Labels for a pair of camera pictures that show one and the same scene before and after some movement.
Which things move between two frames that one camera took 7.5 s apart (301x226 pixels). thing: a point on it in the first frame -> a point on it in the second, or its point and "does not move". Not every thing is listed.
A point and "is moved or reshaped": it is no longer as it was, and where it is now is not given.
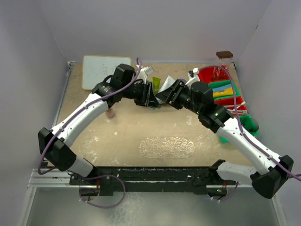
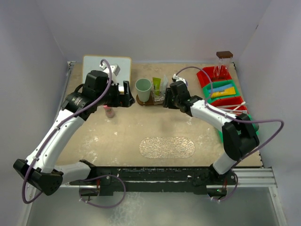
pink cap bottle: (110, 112) does not move
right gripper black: (168, 96) does not move
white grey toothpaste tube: (168, 82) is moved or reshaped
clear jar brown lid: (224, 61) does not move
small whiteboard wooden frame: (96, 69) does not move
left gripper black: (152, 101) -> (124, 100)
